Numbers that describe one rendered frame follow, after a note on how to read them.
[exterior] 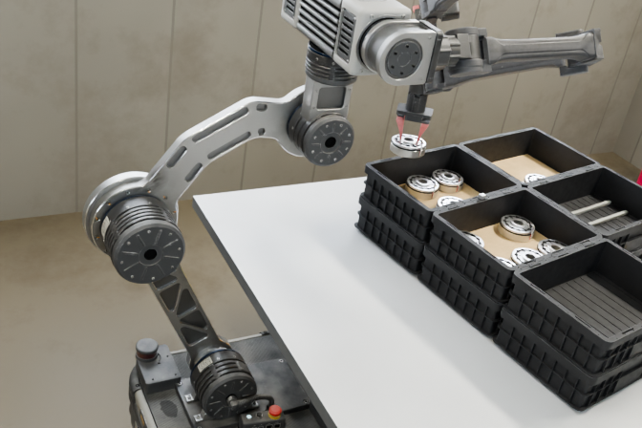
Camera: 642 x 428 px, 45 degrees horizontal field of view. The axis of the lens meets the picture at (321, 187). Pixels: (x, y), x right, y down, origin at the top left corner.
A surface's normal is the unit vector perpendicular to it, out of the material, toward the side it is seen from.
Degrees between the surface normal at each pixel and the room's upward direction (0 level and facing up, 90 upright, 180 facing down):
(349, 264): 0
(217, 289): 0
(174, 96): 90
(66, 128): 90
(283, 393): 0
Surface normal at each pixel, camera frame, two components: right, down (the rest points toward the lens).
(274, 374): 0.15, -0.86
